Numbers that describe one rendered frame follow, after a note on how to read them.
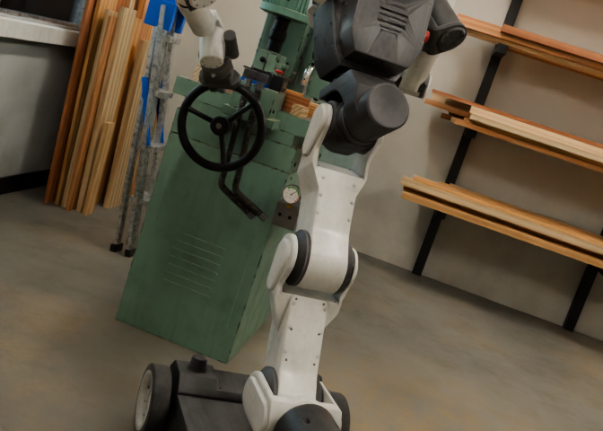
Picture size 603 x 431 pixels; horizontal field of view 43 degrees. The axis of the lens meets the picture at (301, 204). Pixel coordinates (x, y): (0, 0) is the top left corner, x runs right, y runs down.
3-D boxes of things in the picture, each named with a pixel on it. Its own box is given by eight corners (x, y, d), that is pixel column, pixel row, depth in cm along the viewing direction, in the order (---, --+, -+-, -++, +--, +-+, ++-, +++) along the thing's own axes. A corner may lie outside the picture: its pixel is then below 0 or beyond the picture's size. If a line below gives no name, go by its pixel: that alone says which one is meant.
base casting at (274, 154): (168, 131, 259) (176, 105, 257) (220, 127, 315) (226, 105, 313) (290, 174, 252) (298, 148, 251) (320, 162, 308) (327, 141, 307)
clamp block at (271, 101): (227, 104, 244) (235, 77, 242) (239, 104, 257) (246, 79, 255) (269, 119, 242) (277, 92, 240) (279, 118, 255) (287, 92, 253)
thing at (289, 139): (182, 108, 257) (185, 96, 256) (202, 108, 277) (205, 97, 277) (291, 146, 251) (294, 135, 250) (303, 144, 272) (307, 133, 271)
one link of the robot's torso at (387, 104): (409, 136, 175) (418, 66, 179) (361, 122, 171) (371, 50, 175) (353, 162, 201) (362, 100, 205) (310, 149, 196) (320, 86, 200)
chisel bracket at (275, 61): (251, 72, 262) (259, 48, 261) (262, 74, 276) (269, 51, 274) (271, 79, 261) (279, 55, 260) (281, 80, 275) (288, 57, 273)
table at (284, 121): (160, 91, 248) (165, 73, 247) (192, 92, 277) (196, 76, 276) (333, 152, 239) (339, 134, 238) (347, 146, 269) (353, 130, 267)
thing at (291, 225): (270, 223, 252) (277, 200, 250) (279, 217, 264) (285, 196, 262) (293, 232, 251) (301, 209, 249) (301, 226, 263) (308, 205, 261)
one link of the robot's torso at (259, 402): (331, 461, 181) (349, 412, 178) (254, 451, 174) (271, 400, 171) (306, 415, 200) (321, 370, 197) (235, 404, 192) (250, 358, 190)
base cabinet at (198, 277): (112, 319, 272) (167, 130, 259) (171, 282, 328) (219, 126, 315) (227, 365, 265) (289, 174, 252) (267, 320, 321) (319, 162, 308)
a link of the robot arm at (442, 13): (450, 57, 215) (468, 21, 204) (423, 61, 212) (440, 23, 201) (433, 30, 221) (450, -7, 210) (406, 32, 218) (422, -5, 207)
